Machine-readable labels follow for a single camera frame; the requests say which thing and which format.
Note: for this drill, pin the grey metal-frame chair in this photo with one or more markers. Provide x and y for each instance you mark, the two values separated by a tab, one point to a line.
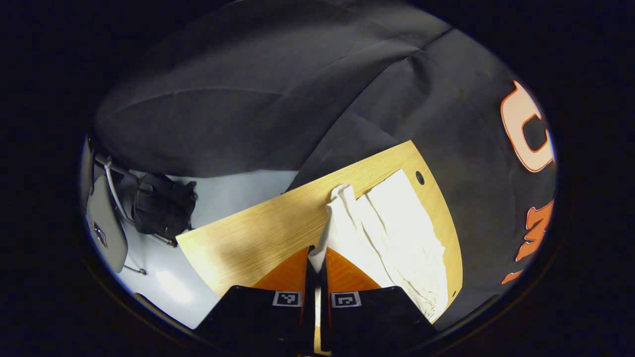
105	223

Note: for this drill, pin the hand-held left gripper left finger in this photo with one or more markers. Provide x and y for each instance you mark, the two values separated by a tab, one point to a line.
258	317

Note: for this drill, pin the white jeans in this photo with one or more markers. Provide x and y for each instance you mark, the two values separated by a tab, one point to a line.
397	233

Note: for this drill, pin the black bag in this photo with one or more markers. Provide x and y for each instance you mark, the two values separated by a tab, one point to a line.
163	208

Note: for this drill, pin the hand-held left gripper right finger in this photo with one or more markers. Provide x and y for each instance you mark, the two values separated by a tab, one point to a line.
377	317

